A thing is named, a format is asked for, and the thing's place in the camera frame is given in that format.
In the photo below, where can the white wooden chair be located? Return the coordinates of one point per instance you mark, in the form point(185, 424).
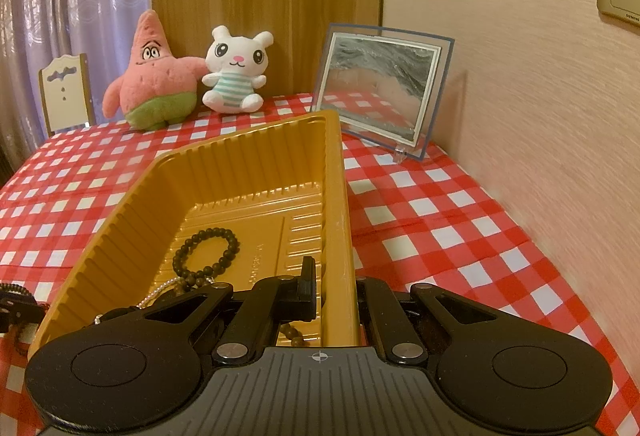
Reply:
point(65, 90)

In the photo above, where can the glass picture frame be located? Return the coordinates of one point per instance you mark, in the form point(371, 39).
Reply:
point(375, 85)

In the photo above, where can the pink starfish plush toy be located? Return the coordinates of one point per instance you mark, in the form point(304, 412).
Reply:
point(155, 75)

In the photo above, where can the red checkered tablecloth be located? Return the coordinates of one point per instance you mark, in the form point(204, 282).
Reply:
point(425, 226)

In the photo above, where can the yellow plastic tray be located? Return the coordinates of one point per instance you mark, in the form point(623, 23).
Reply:
point(250, 165)

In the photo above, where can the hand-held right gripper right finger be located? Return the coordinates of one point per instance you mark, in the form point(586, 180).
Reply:
point(371, 298)

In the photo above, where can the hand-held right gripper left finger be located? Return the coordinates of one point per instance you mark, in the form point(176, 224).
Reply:
point(310, 291)

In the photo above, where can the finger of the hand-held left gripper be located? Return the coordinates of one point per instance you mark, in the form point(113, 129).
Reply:
point(17, 309)

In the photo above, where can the white rabbit plush toy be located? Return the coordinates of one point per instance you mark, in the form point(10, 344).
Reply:
point(235, 75)

